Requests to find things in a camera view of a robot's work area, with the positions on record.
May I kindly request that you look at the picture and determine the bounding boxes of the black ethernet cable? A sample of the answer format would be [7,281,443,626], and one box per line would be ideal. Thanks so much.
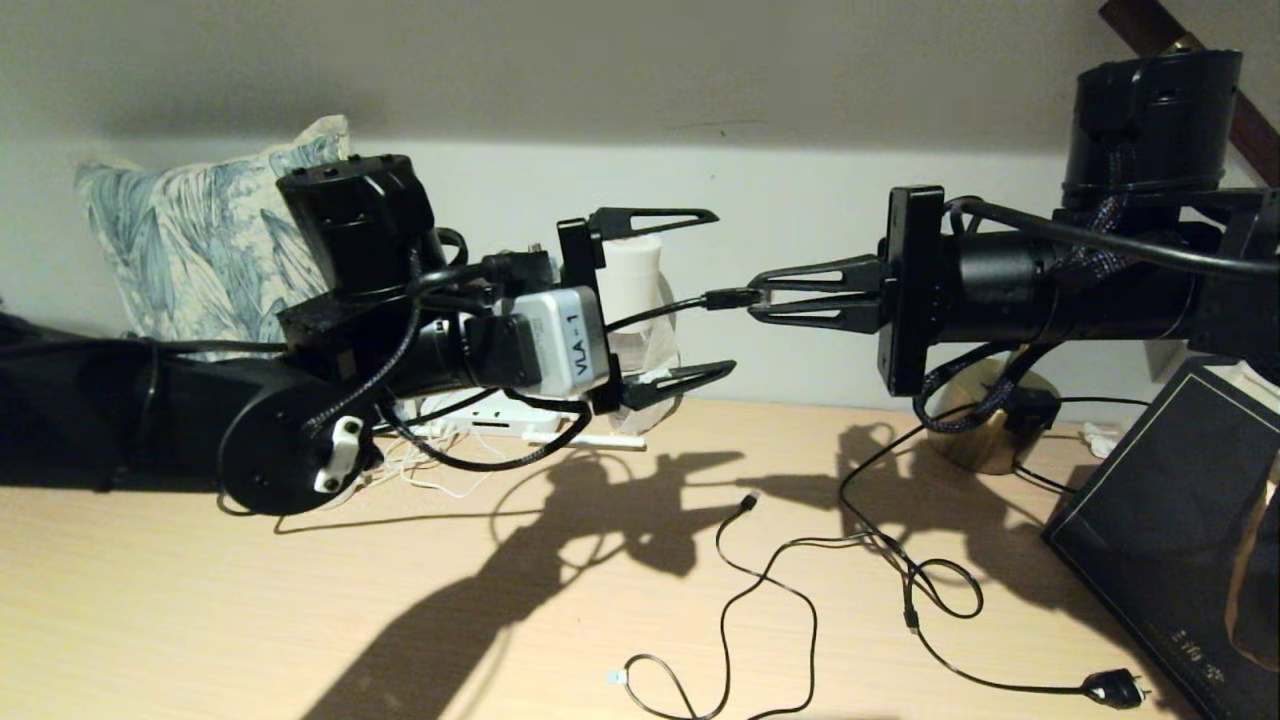
[215,288,769,536]

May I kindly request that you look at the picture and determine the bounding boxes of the white power adapter with cord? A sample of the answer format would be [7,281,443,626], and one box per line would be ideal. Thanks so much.
[345,400,501,499]

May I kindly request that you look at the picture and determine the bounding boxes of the white router with antennas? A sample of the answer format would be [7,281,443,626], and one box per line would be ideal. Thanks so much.
[395,390,647,451]

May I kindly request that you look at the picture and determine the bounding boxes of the black plastic cable connector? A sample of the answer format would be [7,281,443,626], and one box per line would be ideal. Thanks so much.
[990,385,1059,436]

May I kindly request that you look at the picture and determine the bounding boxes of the water bottle with paper cup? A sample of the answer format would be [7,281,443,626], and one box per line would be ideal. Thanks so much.
[598,235,683,436]

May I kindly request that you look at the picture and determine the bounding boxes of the brass desk lamp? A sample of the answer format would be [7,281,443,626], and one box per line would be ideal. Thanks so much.
[925,0,1280,476]

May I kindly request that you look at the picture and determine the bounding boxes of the black paper gift bag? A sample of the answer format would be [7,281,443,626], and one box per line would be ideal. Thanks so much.
[1040,355,1280,720]

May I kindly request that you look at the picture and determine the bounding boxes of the white box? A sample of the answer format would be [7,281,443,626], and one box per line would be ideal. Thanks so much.
[1205,358,1280,421]

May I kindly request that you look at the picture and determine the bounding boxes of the blue leaf print pillow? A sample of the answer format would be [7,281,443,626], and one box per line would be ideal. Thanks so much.
[75,115,353,363]

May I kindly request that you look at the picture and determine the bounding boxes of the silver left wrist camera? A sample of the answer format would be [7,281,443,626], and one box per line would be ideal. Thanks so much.
[505,287,613,399]

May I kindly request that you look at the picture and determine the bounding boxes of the thin black USB cable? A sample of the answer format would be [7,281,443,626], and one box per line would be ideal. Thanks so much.
[606,490,881,720]

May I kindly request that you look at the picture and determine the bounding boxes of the black lamp power cord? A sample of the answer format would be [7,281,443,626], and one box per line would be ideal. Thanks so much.
[838,398,1149,709]

